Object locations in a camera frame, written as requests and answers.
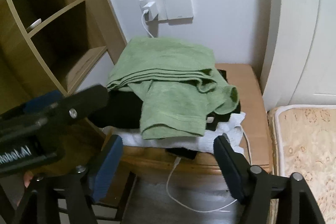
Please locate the small white object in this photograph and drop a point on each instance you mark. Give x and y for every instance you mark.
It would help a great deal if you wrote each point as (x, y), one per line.
(34, 25)

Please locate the white wall charger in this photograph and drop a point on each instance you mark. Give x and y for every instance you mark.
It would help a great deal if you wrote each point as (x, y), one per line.
(150, 11)

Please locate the dark flat object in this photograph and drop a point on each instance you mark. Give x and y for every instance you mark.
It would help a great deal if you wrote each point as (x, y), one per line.
(181, 153)

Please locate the green shirt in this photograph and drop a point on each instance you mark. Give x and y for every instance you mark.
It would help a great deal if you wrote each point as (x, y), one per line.
(170, 87)

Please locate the white wall switch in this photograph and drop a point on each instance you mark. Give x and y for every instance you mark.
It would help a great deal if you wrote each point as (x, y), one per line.
(178, 6)

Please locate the beige floral mattress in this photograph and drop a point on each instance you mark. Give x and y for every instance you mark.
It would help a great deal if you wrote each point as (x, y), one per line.
(307, 148)

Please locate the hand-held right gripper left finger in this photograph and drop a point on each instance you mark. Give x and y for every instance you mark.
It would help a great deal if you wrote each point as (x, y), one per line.
(107, 166)

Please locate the person's left hand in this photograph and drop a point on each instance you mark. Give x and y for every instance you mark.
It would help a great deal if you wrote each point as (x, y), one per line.
(28, 178)

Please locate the wooden nightstand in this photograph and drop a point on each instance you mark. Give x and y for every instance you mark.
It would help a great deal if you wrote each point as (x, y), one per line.
(252, 121)

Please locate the white carved headboard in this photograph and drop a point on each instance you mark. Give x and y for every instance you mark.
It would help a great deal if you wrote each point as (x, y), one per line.
(299, 43)

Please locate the light blue fleece sweater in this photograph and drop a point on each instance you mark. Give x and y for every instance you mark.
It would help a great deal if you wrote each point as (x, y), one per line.
(210, 142)

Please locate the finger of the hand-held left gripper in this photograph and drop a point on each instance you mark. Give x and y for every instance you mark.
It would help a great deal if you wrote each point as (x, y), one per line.
(44, 100)
(84, 103)

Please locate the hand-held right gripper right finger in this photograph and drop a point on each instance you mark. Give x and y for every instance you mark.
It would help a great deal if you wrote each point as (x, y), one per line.
(228, 166)

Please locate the black knit sweater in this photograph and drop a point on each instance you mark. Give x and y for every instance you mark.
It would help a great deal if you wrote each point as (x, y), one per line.
(118, 108)

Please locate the wooden shelf unit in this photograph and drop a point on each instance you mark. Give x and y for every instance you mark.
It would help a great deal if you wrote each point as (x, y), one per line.
(52, 29)

